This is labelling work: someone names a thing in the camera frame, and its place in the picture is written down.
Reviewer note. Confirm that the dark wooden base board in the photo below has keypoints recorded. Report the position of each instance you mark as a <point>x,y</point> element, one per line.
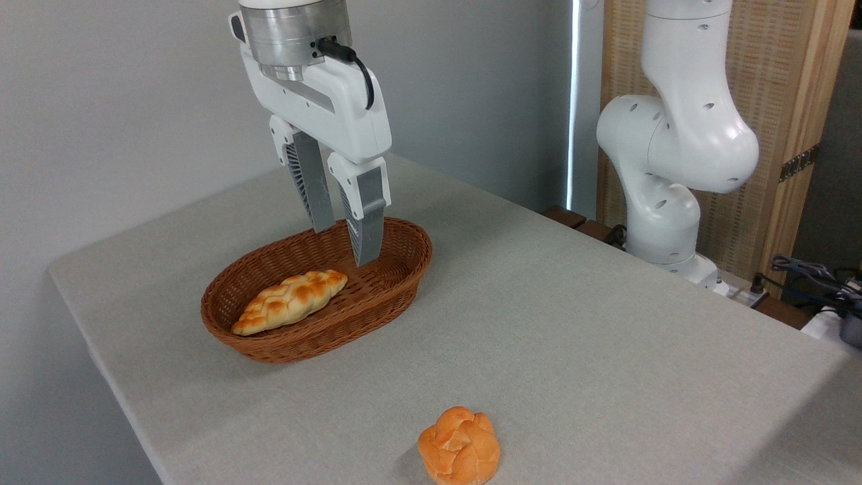
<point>579,225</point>

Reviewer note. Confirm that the black metal screen hinge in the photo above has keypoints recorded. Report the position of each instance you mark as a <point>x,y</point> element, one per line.
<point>799,163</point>

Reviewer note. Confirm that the brown oval wicker basket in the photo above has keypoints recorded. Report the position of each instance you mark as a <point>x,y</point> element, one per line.
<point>377,296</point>

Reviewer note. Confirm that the round knotted bread roll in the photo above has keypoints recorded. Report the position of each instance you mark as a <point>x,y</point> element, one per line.
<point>459,446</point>

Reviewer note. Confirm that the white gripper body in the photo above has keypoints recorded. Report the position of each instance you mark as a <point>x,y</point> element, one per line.
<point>337,108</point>

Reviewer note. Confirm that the long braided bread loaf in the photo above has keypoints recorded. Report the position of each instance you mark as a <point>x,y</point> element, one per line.
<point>289,301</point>

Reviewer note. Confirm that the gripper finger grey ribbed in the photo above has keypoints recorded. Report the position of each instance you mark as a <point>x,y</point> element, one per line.
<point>313,182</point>
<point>367,222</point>

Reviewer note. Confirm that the grey tablecloth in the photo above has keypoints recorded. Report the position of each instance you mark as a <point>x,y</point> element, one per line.
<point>512,337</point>

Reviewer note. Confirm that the wooden rattan folding screen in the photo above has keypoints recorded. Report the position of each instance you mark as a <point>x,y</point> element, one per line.
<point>774,67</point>

